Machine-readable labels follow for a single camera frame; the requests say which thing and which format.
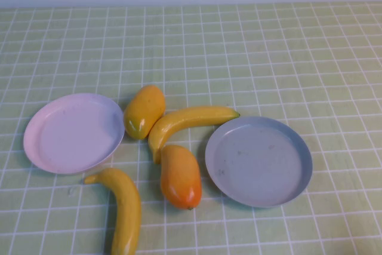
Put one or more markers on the yellow banana with green tip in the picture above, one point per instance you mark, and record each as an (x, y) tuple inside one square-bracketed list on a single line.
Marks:
[(185, 117)]

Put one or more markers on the yellow mango with green tip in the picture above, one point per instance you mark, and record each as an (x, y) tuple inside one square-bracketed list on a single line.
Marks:
[(143, 111)]

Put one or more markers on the orange mango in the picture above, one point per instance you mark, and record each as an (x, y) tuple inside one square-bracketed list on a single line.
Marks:
[(179, 177)]

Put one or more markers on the long yellow banana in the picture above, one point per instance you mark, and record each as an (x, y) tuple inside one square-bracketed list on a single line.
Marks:
[(125, 207)]

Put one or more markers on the grey-blue round plate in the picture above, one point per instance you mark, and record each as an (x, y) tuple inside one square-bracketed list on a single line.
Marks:
[(259, 162)]

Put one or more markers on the pink round plate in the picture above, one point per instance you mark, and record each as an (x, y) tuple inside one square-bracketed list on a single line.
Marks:
[(74, 135)]

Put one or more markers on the green checked tablecloth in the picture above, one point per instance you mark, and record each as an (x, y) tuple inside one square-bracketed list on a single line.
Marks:
[(238, 58)]

